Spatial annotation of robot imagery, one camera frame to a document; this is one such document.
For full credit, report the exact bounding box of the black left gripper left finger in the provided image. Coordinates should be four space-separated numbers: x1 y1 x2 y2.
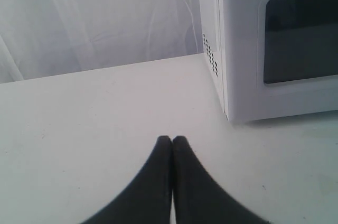
85 136 172 223

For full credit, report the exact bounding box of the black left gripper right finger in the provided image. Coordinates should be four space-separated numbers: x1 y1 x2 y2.
172 136 269 223

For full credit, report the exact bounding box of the white microwave door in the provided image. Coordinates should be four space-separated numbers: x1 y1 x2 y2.
219 0 337 122

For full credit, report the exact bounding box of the white microwave oven body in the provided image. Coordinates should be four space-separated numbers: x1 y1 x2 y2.
199 0 228 114

